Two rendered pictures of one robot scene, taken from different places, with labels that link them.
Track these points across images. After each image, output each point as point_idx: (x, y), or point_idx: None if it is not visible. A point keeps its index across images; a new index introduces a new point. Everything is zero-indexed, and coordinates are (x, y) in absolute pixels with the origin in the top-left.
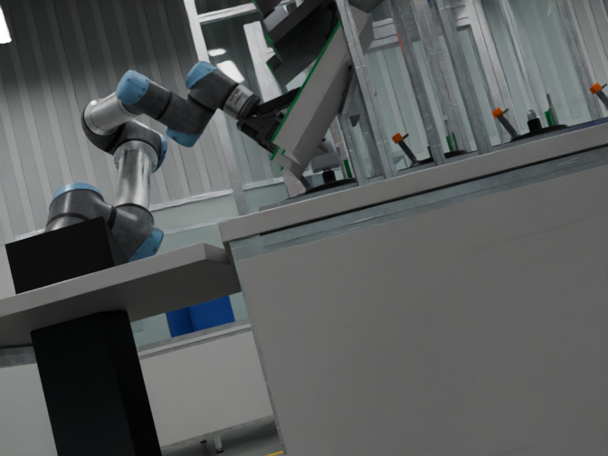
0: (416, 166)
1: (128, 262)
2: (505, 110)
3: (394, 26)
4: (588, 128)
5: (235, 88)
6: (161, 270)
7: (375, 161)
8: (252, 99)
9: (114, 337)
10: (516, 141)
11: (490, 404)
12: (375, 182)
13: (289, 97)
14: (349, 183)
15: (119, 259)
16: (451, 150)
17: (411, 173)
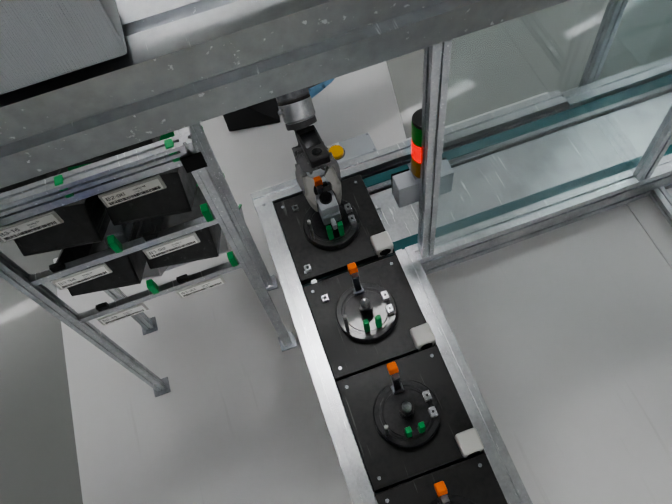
0: (288, 306)
1: (253, 112)
2: (392, 377)
3: (254, 264)
4: (77, 455)
5: (281, 106)
6: None
7: (419, 232)
8: (288, 126)
9: None
10: (317, 394)
11: None
12: (62, 333)
13: (306, 156)
14: (289, 249)
15: (237, 113)
16: (375, 322)
17: (64, 351)
